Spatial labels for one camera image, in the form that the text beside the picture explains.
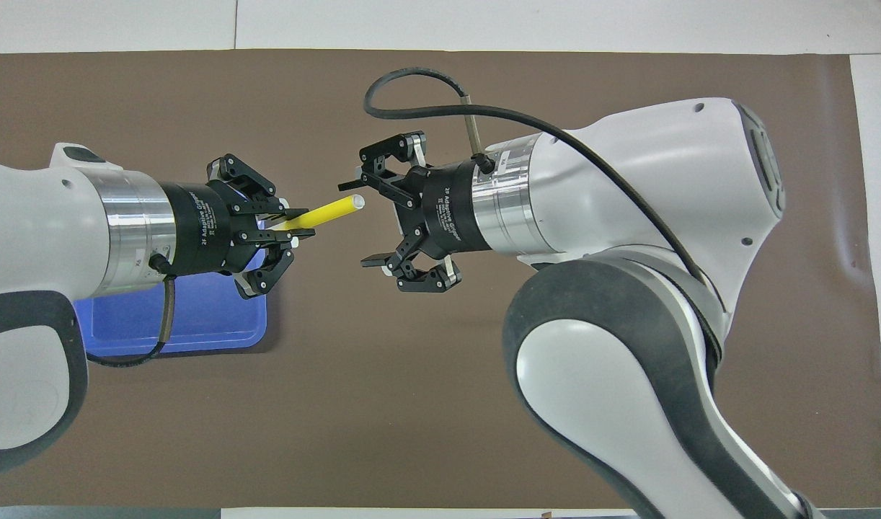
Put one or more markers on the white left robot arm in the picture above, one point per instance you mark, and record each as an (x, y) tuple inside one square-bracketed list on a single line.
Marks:
[(37, 231)]

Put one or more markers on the brown table mat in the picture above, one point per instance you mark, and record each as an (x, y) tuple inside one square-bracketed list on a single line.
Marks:
[(412, 396)]

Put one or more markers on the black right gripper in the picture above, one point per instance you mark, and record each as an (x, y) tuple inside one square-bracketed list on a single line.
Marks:
[(451, 209)]

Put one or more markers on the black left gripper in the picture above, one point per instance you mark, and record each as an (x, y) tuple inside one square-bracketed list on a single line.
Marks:
[(202, 227)]

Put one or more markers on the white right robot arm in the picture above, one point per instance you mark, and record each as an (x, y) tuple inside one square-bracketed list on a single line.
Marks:
[(628, 216)]

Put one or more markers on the yellow pen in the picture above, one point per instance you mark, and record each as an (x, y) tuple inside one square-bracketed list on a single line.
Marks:
[(325, 210)]

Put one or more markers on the blue plastic tray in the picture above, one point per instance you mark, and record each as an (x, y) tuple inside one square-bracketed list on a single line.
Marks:
[(195, 324)]

